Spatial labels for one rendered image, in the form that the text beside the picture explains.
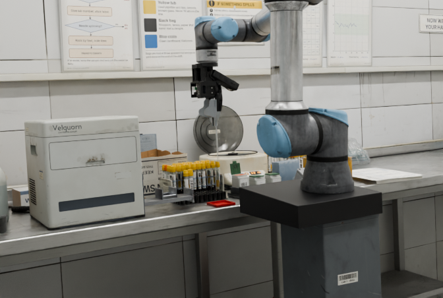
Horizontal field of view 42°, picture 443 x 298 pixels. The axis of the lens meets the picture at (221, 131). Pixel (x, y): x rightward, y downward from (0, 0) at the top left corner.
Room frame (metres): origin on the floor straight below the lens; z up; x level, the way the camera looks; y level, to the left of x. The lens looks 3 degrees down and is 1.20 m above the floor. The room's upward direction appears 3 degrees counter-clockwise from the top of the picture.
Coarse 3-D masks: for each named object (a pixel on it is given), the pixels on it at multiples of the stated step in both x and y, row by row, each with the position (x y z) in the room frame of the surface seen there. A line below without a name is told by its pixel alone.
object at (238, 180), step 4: (232, 176) 1.96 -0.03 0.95; (236, 176) 1.94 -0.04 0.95; (240, 176) 1.94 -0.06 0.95; (244, 176) 1.95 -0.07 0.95; (232, 180) 1.96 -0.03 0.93; (236, 180) 1.94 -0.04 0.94; (240, 180) 1.93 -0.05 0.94; (244, 180) 1.94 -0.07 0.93; (248, 180) 1.95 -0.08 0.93; (232, 184) 1.96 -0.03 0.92; (236, 184) 1.94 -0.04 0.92; (240, 184) 1.93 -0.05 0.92; (244, 184) 1.94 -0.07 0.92; (248, 184) 1.94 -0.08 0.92
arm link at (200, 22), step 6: (198, 18) 1.93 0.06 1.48; (204, 18) 1.92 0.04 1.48; (210, 18) 1.93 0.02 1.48; (198, 24) 1.93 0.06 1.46; (204, 24) 2.00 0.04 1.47; (198, 30) 1.92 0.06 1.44; (198, 36) 1.93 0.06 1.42; (198, 42) 1.93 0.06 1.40; (204, 42) 1.92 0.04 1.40; (198, 48) 1.93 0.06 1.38; (204, 48) 1.92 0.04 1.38; (210, 48) 1.92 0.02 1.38; (216, 48) 1.94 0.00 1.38
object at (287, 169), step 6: (276, 162) 2.07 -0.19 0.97; (282, 162) 2.07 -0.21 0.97; (288, 162) 2.08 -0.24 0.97; (294, 162) 2.10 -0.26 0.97; (276, 168) 2.07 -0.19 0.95; (282, 168) 2.07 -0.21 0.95; (288, 168) 2.08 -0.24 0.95; (294, 168) 2.10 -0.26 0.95; (282, 174) 2.07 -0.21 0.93; (288, 174) 2.08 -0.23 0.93; (294, 174) 2.10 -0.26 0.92; (282, 180) 2.07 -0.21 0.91
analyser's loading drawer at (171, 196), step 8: (160, 192) 1.75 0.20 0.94; (168, 192) 1.81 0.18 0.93; (176, 192) 1.77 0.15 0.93; (184, 192) 1.84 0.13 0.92; (192, 192) 1.79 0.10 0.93; (144, 200) 1.74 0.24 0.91; (152, 200) 1.73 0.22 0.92; (160, 200) 1.74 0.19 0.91; (168, 200) 1.75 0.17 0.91; (176, 200) 1.76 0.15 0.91; (192, 200) 1.79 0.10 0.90
